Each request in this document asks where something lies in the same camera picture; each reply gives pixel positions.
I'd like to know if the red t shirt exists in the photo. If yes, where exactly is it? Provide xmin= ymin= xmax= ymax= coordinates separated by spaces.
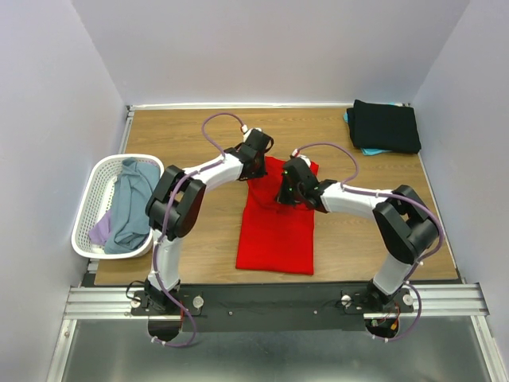
xmin=236 ymin=157 xmax=315 ymax=275

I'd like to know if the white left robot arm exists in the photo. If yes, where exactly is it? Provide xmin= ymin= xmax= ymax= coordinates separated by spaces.
xmin=144 ymin=128 xmax=274 ymax=314

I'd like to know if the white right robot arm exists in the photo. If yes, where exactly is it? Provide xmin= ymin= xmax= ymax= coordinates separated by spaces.
xmin=276 ymin=156 xmax=445 ymax=312

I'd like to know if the cyan folded t shirt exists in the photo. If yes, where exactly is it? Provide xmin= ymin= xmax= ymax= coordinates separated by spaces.
xmin=344 ymin=99 xmax=405 ymax=155

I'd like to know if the black folded t shirt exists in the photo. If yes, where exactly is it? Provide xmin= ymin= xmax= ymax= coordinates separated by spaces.
xmin=346 ymin=99 xmax=422 ymax=154

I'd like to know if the grey blue t shirt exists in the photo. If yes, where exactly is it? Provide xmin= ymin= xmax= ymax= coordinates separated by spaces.
xmin=104 ymin=158 xmax=160 ymax=255

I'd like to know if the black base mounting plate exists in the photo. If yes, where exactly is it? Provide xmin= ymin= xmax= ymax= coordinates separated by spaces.
xmin=126 ymin=282 xmax=415 ymax=341

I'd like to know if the white laundry basket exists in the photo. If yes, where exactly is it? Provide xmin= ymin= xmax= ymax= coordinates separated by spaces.
xmin=71 ymin=154 xmax=165 ymax=259

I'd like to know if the lavender t shirt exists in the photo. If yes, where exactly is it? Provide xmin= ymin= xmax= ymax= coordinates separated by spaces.
xmin=88 ymin=209 xmax=111 ymax=247

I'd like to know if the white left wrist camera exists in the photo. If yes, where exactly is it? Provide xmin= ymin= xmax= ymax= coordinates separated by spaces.
xmin=240 ymin=124 xmax=262 ymax=137

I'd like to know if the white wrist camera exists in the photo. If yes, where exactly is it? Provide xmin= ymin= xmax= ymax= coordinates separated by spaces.
xmin=240 ymin=124 xmax=262 ymax=137
xmin=291 ymin=150 xmax=311 ymax=167

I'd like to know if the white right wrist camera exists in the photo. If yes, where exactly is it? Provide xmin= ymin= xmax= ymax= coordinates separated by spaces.
xmin=291 ymin=150 xmax=311 ymax=167

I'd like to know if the aluminium frame rail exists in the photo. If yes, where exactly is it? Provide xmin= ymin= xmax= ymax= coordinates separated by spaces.
xmin=64 ymin=284 xmax=489 ymax=320

